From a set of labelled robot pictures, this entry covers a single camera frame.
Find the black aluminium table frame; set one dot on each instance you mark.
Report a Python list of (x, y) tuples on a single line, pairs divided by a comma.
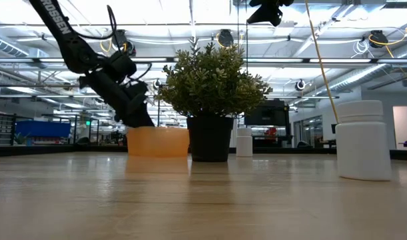
[(56, 150)]

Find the white pill bottle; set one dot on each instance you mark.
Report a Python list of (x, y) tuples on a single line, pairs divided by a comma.
[(244, 143), (363, 150)]

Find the black monitor screen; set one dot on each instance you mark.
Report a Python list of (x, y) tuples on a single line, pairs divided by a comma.
[(266, 115)]

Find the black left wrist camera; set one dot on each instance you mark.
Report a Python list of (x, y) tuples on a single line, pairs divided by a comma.
[(121, 66)]

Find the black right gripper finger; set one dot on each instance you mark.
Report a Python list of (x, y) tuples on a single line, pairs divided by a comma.
[(273, 2), (269, 16)]

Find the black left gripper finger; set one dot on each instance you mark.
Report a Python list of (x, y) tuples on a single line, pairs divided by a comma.
[(140, 118)]

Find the long ceiling light strip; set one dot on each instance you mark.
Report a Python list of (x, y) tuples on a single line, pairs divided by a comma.
[(356, 60)]

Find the green potted plant, black pot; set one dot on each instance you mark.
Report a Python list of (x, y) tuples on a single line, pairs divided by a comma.
[(210, 83)]

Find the parts drawer shelf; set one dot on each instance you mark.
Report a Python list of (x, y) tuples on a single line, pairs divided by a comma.
[(1, 128)]

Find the silver ceiling duct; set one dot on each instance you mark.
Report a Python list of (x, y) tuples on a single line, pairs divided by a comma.
[(6, 46)]

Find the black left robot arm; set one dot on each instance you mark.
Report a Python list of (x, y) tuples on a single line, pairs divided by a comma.
[(61, 30)]

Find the small red object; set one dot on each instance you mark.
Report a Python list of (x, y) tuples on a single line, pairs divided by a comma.
[(270, 131)]

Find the orange plastic basket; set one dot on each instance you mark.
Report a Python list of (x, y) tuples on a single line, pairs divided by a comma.
[(158, 143)]

